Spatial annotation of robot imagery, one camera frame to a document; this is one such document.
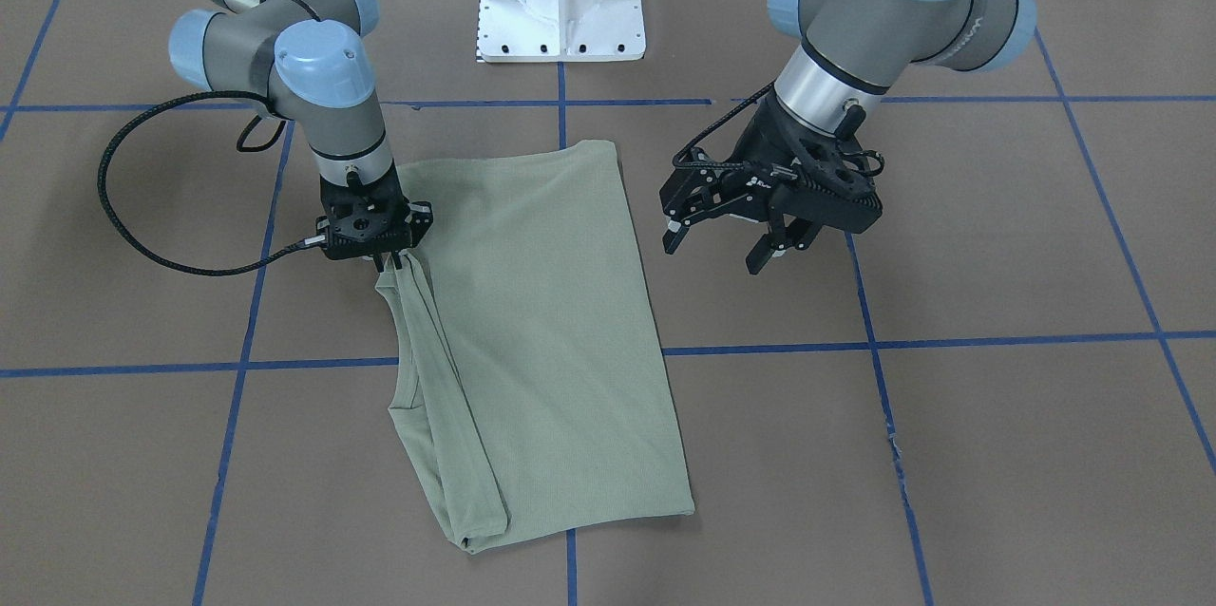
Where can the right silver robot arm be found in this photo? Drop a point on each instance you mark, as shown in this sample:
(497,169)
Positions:
(300,61)

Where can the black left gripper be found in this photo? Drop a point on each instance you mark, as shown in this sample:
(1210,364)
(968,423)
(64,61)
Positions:
(768,153)

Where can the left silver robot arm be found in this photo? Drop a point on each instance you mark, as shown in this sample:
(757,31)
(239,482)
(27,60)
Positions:
(851,52)

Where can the olive green long-sleeve shirt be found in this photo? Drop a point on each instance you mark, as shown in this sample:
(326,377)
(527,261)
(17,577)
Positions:
(532,395)

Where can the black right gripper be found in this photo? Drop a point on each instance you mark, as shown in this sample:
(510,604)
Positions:
(419,213)

